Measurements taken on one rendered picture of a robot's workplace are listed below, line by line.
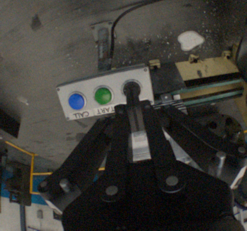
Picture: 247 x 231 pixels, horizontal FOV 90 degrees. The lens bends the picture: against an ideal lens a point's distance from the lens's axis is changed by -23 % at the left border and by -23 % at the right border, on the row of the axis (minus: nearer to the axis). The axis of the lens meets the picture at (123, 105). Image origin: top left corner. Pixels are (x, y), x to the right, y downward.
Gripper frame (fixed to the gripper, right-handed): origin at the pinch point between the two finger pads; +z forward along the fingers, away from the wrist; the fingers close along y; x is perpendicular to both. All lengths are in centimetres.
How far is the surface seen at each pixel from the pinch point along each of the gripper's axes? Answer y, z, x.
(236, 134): 45, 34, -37
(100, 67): -5.7, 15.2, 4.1
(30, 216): -546, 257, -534
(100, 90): -5.1, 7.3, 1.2
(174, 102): 11.4, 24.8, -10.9
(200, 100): 26.3, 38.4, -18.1
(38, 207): -490, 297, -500
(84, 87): -7.9, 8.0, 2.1
